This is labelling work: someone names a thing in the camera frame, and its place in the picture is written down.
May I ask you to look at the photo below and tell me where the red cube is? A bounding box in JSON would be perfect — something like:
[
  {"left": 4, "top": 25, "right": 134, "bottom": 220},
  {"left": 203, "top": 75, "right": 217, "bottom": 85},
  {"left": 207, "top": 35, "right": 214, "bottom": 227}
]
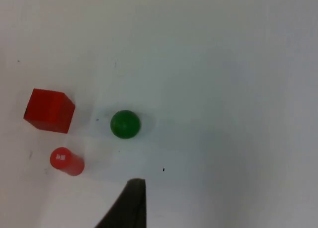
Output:
[{"left": 23, "top": 88, "right": 76, "bottom": 134}]

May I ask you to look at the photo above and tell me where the red cylinder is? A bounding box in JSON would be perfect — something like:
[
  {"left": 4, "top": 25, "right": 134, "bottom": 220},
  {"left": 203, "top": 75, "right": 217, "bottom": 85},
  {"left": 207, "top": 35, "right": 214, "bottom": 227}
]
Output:
[{"left": 50, "top": 147, "right": 85, "bottom": 177}]

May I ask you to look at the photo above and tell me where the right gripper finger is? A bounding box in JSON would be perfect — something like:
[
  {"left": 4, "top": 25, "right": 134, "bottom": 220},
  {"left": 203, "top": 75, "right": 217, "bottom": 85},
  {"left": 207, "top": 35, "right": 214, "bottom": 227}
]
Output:
[{"left": 94, "top": 178, "right": 148, "bottom": 228}]

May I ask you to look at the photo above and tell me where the green ball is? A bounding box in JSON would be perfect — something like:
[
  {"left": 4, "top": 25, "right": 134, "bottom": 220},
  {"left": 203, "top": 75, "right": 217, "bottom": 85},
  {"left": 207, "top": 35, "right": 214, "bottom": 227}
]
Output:
[{"left": 110, "top": 110, "right": 141, "bottom": 140}]

